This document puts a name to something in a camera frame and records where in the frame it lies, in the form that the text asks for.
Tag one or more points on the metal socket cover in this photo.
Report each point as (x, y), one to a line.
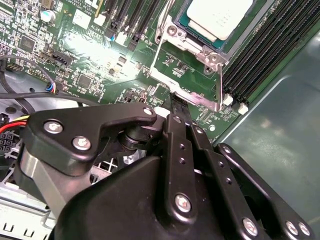
(197, 98)

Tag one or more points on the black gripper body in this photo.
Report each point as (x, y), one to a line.
(125, 212)

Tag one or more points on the silver CPU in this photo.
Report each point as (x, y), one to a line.
(220, 17)

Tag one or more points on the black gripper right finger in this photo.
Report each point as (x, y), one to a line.
(215, 160)

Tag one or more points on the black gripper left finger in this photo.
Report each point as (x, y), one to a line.
(181, 180)

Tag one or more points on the metal locking lever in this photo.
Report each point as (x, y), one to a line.
(165, 18)

